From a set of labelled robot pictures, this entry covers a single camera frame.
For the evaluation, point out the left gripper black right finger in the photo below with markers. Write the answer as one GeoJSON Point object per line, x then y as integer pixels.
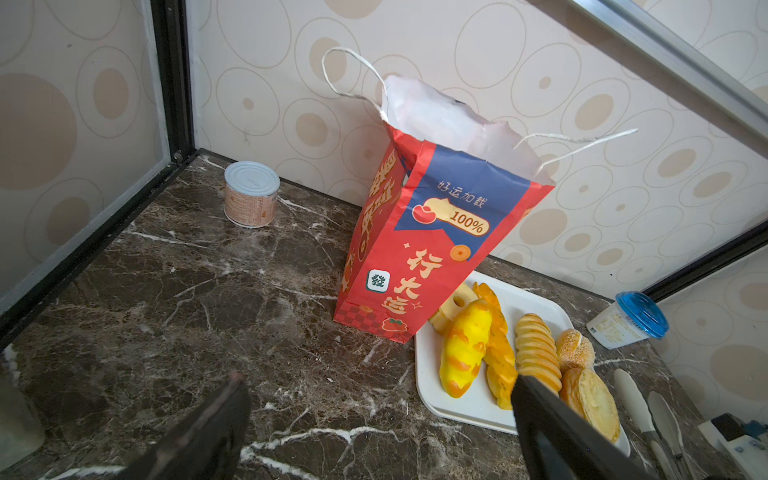
{"type": "Point", "coordinates": [558, 444]}

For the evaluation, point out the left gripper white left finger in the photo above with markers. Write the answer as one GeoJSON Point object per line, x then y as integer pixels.
{"type": "Point", "coordinates": [206, 444]}

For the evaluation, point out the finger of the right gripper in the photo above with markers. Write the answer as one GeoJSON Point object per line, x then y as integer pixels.
{"type": "Point", "coordinates": [669, 430]}
{"type": "Point", "coordinates": [639, 413]}

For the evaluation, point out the round tan fake bun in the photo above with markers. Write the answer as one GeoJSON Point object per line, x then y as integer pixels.
{"type": "Point", "coordinates": [586, 393]}

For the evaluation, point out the ridged oval fake bread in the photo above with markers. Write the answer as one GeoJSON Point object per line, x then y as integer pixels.
{"type": "Point", "coordinates": [536, 354]}

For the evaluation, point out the long twisted fake bread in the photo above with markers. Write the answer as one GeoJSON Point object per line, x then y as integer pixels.
{"type": "Point", "coordinates": [501, 372]}

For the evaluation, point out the yellow orange striped fake bread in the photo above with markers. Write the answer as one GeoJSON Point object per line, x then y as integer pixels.
{"type": "Point", "coordinates": [464, 348]}

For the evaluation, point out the yellow ring shaped fake bread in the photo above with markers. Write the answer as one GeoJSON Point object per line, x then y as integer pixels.
{"type": "Point", "coordinates": [459, 299]}

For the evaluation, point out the red paper gift bag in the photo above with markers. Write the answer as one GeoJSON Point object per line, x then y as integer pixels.
{"type": "Point", "coordinates": [450, 188]}

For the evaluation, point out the small orange fake bread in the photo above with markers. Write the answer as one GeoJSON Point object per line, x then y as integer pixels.
{"type": "Point", "coordinates": [574, 351]}

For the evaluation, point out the blue lidded white cup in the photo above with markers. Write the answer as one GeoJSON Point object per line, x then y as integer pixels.
{"type": "Point", "coordinates": [633, 317]}

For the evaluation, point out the white plastic tray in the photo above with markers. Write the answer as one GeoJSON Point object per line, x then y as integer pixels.
{"type": "Point", "coordinates": [478, 406]}

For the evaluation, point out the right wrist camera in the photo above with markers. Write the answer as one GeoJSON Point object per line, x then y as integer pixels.
{"type": "Point", "coordinates": [744, 442]}

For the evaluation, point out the horizontal aluminium frame rail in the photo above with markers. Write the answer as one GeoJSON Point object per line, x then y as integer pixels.
{"type": "Point", "coordinates": [710, 57]}

